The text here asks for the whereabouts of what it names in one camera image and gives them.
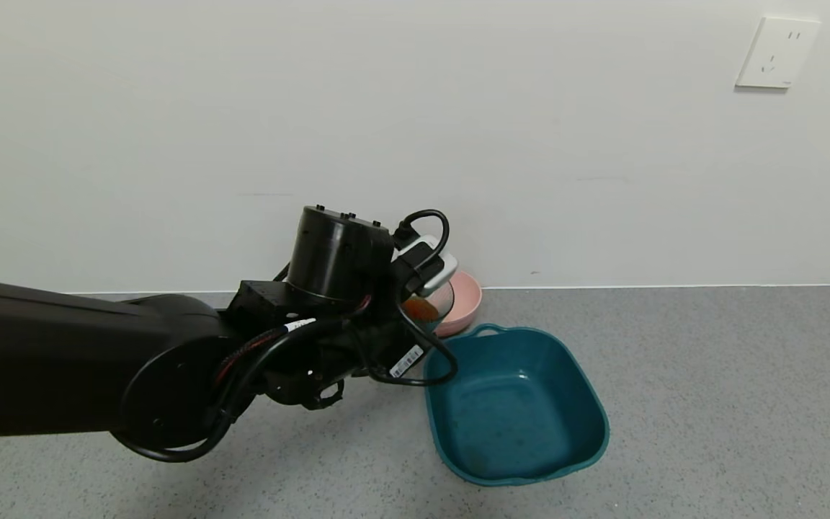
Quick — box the brown liquid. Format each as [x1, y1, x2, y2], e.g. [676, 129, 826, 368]
[404, 297, 441, 321]

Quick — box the clear ribbed plastic cup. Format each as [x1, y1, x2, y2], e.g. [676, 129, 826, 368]
[401, 281, 456, 334]

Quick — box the pink bowl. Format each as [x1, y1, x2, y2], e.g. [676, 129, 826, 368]
[433, 270, 483, 338]

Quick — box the teal square basin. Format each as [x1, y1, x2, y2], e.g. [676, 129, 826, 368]
[424, 324, 610, 487]

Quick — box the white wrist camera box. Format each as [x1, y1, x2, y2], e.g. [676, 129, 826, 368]
[395, 234, 459, 298]

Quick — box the thin black camera cable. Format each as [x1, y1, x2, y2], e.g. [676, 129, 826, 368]
[368, 209, 459, 387]

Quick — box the thick black cable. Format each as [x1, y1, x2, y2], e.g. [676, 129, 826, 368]
[111, 317, 329, 463]

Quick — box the white wall socket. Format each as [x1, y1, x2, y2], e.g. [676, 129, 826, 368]
[736, 17, 821, 89]

